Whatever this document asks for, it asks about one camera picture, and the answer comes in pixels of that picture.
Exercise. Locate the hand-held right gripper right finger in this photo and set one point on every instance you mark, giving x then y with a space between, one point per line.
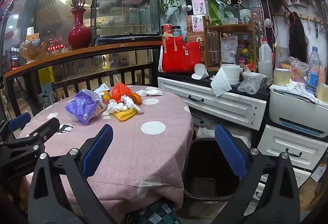
230 154

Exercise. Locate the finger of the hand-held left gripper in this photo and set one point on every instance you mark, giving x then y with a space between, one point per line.
48 127
19 121

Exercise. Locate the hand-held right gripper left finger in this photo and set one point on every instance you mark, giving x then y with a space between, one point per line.
98 152

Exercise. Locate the black trash bin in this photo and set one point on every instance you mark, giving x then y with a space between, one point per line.
205 160

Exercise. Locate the purple plastic bag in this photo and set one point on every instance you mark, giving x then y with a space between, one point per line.
82 106

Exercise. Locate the yellow foam fruit net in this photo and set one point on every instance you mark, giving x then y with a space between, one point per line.
125 115

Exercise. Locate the white tissues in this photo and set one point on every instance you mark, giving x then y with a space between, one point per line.
120 106

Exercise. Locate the orange drink bottle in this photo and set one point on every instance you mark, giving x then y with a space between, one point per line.
103 99

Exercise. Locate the orange foam fruit net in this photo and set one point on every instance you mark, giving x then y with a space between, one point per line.
120 92

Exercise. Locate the orange peel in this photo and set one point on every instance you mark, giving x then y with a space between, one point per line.
135 98

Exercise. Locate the white tissue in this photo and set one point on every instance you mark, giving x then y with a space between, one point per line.
150 91

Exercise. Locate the round table pink polka-dot cloth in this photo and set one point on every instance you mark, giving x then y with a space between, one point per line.
128 149

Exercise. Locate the white plastic bag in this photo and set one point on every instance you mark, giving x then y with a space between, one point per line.
205 133

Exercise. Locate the white paper towel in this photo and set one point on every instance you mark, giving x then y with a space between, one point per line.
220 84

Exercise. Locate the glass candy jar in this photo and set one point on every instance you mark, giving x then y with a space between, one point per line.
33 51

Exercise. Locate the clear plastic bag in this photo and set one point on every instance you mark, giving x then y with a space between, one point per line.
252 84

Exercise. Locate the white printer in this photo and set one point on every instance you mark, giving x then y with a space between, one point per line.
289 108

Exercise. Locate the white round tub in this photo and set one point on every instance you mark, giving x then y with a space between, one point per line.
233 72

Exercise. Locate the green checkered cloth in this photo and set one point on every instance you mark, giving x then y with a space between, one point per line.
156 213

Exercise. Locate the wooden top black railing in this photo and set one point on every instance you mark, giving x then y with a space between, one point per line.
89 52

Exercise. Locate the white plastic scoop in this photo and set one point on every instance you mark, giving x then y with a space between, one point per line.
199 71

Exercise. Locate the pile of papers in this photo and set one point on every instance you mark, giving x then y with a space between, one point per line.
297 92

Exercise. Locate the white paper cup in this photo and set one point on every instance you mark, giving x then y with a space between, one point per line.
30 30

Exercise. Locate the cream lidded container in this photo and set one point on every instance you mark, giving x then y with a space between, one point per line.
281 77

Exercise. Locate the red ceramic vase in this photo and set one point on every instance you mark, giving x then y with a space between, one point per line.
79 34

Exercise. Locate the white plastic jug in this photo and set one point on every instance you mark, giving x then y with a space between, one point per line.
265 60

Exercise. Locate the white labelled food packet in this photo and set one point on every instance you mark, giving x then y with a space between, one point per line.
228 49

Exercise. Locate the pink orange snack bag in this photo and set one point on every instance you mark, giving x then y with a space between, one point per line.
294 70

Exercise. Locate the red tote bag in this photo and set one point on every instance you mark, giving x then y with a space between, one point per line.
179 57

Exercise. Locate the cream tape roll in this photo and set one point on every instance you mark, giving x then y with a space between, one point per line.
322 92

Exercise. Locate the blue label water bottle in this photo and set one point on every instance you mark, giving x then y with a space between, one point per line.
312 72

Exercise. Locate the brown cardboard boxes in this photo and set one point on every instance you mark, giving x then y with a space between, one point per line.
196 34

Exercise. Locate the wooden shelf rack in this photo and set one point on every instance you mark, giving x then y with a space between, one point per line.
230 27

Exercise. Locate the long black hairpiece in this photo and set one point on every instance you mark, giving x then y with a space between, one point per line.
297 39

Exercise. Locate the teal glass jar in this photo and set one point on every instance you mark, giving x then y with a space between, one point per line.
177 31

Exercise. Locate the glass display case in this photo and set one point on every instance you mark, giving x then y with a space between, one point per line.
123 13

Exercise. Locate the clear glass cup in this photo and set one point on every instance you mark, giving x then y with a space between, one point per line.
245 16

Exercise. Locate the red lid jar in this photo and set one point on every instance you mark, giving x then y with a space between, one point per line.
167 29

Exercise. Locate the white pink picture box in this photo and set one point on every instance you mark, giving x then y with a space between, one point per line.
199 7

